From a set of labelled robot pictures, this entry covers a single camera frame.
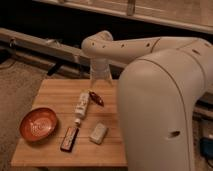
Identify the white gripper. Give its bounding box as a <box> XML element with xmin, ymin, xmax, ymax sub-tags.
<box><xmin>90</xmin><ymin>58</ymin><xmax>112</xmax><ymax>88</ymax></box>

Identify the dark red eraser block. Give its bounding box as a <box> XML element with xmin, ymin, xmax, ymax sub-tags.
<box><xmin>60</xmin><ymin>127</ymin><xmax>79</xmax><ymax>152</ymax></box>

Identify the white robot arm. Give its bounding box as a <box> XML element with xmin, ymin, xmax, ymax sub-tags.
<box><xmin>81</xmin><ymin>31</ymin><xmax>213</xmax><ymax>171</ymax></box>

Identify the red ceramic bowl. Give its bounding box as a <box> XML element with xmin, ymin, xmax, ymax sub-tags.
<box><xmin>19</xmin><ymin>107</ymin><xmax>58</xmax><ymax>142</ymax></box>

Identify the dark red wrapped snack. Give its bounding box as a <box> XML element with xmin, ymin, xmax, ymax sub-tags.
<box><xmin>89</xmin><ymin>91</ymin><xmax>104</xmax><ymax>106</ymax></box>

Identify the small wooden table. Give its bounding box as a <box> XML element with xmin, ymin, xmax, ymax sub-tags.
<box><xmin>11</xmin><ymin>79</ymin><xmax>127</xmax><ymax>167</ymax></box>

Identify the white tube with cap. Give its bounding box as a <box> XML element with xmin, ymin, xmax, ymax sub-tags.
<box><xmin>74</xmin><ymin>91</ymin><xmax>90</xmax><ymax>125</ymax></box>

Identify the white rectangular soap block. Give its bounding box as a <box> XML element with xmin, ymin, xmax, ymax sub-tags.
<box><xmin>89</xmin><ymin>123</ymin><xmax>108</xmax><ymax>144</ymax></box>

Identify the blue object at right edge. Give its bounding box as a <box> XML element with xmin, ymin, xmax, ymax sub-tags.
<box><xmin>200</xmin><ymin>135</ymin><xmax>213</xmax><ymax>159</ymax></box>

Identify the grey metal floor rail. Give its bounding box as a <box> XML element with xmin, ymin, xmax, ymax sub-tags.
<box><xmin>0</xmin><ymin>28</ymin><xmax>213</xmax><ymax>120</ymax></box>

